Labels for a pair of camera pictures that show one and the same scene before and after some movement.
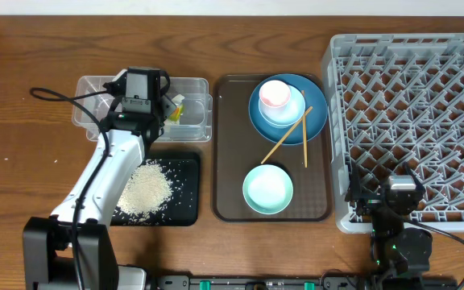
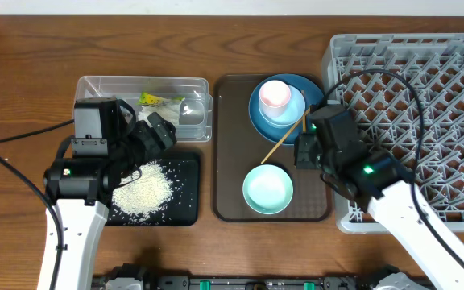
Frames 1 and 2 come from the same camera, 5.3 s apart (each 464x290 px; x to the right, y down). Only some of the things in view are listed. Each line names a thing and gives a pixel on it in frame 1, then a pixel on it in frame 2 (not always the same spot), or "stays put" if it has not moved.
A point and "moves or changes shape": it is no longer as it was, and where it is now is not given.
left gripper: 167,108 → 149,150
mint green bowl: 267,189 stays put
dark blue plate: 316,119 stays put
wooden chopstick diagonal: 294,126 stays put
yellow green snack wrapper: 176,113 moves or changes shape
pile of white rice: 147,192 stays put
